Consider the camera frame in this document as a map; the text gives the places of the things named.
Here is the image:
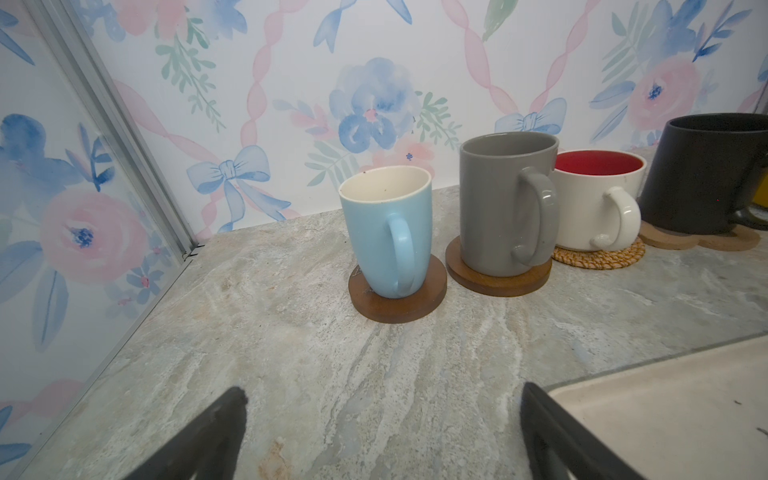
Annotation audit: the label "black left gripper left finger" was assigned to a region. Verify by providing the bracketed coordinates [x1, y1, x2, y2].
[127, 386, 248, 479]

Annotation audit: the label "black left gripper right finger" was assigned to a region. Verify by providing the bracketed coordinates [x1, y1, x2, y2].
[520, 382, 642, 479]

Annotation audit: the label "plain brown wooden coaster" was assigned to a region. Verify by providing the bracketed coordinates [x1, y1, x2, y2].
[445, 236, 553, 297]

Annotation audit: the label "rattan woven round coaster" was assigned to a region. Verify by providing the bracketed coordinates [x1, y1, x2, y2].
[552, 238, 646, 270]

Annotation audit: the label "dark wooden coaster white marks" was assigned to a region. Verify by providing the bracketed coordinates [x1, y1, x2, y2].
[348, 254, 447, 324]

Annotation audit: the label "grey mug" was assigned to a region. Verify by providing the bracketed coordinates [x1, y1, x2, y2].
[459, 132, 559, 277]

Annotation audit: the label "red mug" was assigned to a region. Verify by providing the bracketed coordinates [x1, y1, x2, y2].
[550, 150, 647, 252]

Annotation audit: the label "cork paw print coaster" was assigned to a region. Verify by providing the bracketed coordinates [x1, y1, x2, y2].
[639, 221, 761, 252]

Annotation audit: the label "light blue mug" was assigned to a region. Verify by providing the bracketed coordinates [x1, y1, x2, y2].
[338, 165, 433, 299]

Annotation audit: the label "black mug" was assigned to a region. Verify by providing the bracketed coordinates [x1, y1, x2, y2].
[638, 113, 767, 235]

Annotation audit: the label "yellow mug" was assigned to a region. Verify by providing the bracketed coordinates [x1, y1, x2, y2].
[752, 176, 768, 209]

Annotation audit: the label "beige serving tray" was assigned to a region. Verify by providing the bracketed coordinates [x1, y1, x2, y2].
[550, 336, 767, 479]

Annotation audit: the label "aluminium corner frame post left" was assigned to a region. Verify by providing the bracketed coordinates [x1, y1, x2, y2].
[22, 0, 199, 261]

